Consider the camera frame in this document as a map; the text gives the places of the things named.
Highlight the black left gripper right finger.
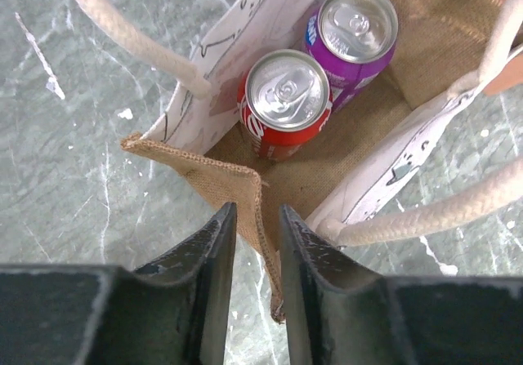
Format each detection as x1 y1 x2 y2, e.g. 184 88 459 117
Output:
279 205 522 365

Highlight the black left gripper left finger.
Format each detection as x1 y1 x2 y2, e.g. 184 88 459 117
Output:
1 203 237 364

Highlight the red cola can front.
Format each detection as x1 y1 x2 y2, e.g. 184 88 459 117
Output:
237 49 333 161

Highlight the purple soda can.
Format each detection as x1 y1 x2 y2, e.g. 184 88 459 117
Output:
303 0 399 113

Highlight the canvas jute cat-print bag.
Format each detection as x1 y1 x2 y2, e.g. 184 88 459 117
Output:
76 0 522 322

